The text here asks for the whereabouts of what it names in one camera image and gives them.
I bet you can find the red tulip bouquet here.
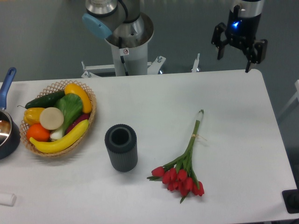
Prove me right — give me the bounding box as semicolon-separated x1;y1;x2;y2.
147;110;205;203

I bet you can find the yellow bell pepper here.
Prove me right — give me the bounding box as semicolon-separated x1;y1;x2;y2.
23;107;45;126

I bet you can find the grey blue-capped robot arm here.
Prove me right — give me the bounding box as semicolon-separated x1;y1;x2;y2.
82;0;268;76

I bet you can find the yellow squash at back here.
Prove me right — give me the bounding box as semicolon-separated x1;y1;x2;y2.
64;83;92;113

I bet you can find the green cucumber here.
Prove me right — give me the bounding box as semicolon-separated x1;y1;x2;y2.
18;91;65;109

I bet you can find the black device at edge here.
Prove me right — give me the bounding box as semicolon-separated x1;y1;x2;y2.
282;189;299;214

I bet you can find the white cylinder object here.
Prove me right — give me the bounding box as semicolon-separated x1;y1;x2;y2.
0;192;17;207

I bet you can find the green bok choy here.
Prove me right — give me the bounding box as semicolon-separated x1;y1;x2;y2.
50;93;83;141

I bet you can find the blue-handled saucepan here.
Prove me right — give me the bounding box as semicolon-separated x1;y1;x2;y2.
0;67;20;160

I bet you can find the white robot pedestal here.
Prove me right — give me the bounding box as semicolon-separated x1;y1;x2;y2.
81;37;201;78

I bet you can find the orange fruit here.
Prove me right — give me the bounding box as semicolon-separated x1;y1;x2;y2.
26;124;50;142

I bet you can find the beige round disc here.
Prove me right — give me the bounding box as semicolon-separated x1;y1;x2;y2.
39;107;64;130

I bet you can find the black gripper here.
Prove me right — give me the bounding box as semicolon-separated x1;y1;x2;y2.
211;5;268;73

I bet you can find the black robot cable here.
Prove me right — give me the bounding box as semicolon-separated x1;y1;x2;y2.
118;36;129;76

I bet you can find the white frame at right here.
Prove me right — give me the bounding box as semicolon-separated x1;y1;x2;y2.
277;80;299;124

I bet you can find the dark grey ribbed vase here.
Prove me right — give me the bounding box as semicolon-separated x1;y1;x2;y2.
105;124;138;172

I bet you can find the purple eggplant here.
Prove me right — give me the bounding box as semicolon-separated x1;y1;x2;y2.
65;113;90;134

